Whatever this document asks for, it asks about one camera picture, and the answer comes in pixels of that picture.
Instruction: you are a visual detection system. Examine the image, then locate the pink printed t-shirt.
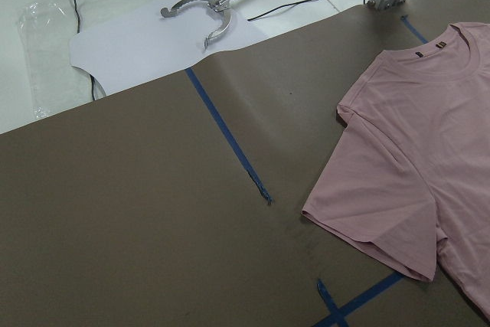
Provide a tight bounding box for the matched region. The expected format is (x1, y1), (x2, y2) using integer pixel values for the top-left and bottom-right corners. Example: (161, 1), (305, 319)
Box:
(302, 22), (489, 313)

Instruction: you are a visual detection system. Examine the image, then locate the white paper sheet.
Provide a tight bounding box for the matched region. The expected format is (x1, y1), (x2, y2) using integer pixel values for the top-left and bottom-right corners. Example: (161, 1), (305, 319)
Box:
(70, 0), (267, 95)

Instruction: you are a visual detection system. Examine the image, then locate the clear plastic bag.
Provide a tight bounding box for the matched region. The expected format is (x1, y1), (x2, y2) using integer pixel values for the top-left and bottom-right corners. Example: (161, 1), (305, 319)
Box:
(18, 0), (153, 119)

